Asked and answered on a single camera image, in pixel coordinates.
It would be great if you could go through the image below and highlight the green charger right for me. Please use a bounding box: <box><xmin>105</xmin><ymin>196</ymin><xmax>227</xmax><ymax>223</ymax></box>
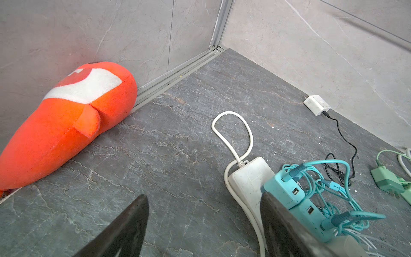
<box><xmin>400</xmin><ymin>181</ymin><xmax>411</xmax><ymax>205</ymax></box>

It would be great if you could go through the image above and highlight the white square charger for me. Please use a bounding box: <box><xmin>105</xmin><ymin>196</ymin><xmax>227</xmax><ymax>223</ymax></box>
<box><xmin>304</xmin><ymin>95</ymin><xmax>331</xmax><ymax>116</ymax></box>

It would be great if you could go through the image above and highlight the teal charger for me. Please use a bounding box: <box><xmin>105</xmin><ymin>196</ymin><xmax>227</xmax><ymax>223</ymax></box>
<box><xmin>261</xmin><ymin>170</ymin><xmax>306</xmax><ymax>210</ymax></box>
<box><xmin>289</xmin><ymin>199</ymin><xmax>335</xmax><ymax>243</ymax></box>

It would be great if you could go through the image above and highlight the white multicolour power strip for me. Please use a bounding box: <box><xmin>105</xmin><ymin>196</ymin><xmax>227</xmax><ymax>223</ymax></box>
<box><xmin>224</xmin><ymin>157</ymin><xmax>371</xmax><ymax>257</ymax></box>

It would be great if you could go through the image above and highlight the green charger left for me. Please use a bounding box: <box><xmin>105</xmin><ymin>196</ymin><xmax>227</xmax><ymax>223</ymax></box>
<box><xmin>371</xmin><ymin>165</ymin><xmax>405</xmax><ymax>198</ymax></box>

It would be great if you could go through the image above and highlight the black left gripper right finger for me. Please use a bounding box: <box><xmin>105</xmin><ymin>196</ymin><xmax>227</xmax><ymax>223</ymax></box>
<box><xmin>260</xmin><ymin>192</ymin><xmax>336</xmax><ymax>257</ymax></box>

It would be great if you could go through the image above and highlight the green charger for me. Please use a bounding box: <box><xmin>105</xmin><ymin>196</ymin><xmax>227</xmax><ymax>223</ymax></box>
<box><xmin>400</xmin><ymin>181</ymin><xmax>411</xmax><ymax>205</ymax></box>
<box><xmin>371</xmin><ymin>165</ymin><xmax>405</xmax><ymax>198</ymax></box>

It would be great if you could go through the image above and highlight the black thin cable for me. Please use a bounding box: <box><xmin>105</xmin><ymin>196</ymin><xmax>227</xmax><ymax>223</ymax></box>
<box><xmin>322</xmin><ymin>110</ymin><xmax>359</xmax><ymax>187</ymax></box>

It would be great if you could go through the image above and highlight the red plush toy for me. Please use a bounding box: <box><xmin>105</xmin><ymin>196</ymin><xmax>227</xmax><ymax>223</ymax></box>
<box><xmin>1</xmin><ymin>62</ymin><xmax>138</xmax><ymax>191</ymax></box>

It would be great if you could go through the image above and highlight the teal usb cable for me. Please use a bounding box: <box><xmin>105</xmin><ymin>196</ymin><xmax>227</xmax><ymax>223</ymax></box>
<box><xmin>281</xmin><ymin>160</ymin><xmax>386</xmax><ymax>243</ymax></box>

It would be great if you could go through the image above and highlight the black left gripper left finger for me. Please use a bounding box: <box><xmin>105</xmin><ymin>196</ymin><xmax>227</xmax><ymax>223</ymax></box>
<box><xmin>75</xmin><ymin>194</ymin><xmax>149</xmax><ymax>257</ymax></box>

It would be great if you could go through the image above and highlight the white power strip cord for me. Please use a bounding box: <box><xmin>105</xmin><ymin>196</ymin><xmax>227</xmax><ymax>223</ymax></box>
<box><xmin>211</xmin><ymin>111</ymin><xmax>267</xmax><ymax>257</ymax></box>

